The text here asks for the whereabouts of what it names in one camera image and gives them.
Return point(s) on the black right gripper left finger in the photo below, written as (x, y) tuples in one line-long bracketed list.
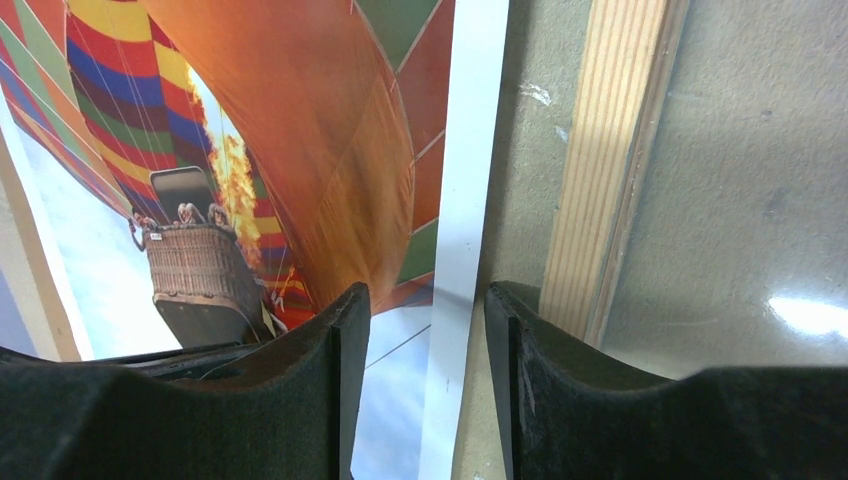
[(282, 409)]

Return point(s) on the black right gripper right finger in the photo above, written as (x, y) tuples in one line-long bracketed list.
[(566, 410)]

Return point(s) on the hot air balloon photo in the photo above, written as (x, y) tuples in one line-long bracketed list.
[(218, 172)]

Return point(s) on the brown frame backing board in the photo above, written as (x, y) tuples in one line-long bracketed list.
[(34, 320)]

